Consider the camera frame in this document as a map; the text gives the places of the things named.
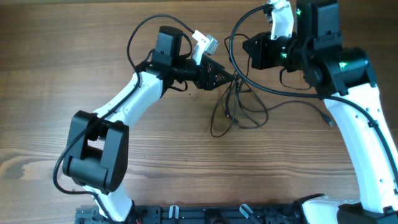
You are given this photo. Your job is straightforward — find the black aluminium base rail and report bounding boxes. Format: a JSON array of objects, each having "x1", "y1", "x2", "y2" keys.
[{"x1": 74, "y1": 203, "x2": 305, "y2": 224}]

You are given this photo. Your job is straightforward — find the right camera cable black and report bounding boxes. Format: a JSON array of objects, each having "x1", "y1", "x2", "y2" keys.
[{"x1": 228, "y1": 2, "x2": 398, "y2": 178}]

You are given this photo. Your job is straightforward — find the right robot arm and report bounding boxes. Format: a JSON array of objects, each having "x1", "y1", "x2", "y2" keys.
[{"x1": 243, "y1": 1, "x2": 397, "y2": 223}]

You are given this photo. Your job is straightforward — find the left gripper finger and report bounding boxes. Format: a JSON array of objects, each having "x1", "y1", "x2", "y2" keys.
[
  {"x1": 214, "y1": 70, "x2": 234, "y2": 88},
  {"x1": 206, "y1": 58, "x2": 224, "y2": 73}
]

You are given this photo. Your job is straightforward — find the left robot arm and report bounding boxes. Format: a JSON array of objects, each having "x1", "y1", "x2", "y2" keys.
[{"x1": 57, "y1": 26, "x2": 233, "y2": 223}]

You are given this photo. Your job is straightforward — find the left camera cable black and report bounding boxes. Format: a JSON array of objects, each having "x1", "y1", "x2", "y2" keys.
[{"x1": 52, "y1": 26, "x2": 200, "y2": 223}]

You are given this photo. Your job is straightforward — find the camera cable black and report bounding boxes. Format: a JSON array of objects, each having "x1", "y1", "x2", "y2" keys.
[
  {"x1": 228, "y1": 2, "x2": 398, "y2": 178},
  {"x1": 52, "y1": 26, "x2": 200, "y2": 223}
]

